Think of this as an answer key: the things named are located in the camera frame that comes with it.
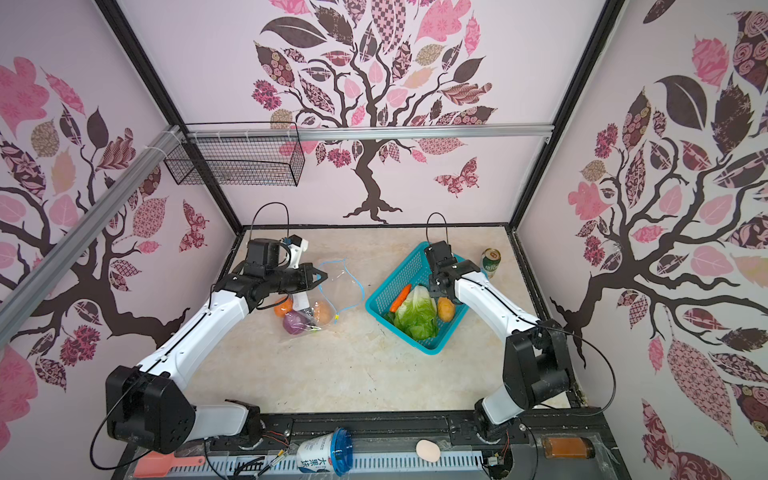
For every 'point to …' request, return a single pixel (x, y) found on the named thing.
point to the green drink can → (490, 259)
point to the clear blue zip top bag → (338, 290)
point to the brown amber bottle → (568, 447)
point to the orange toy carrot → (400, 297)
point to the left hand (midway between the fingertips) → (327, 280)
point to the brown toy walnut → (323, 312)
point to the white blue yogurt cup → (326, 452)
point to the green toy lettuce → (416, 316)
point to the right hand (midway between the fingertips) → (447, 283)
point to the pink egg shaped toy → (428, 450)
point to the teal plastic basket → (413, 271)
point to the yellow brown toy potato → (446, 309)
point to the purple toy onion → (295, 323)
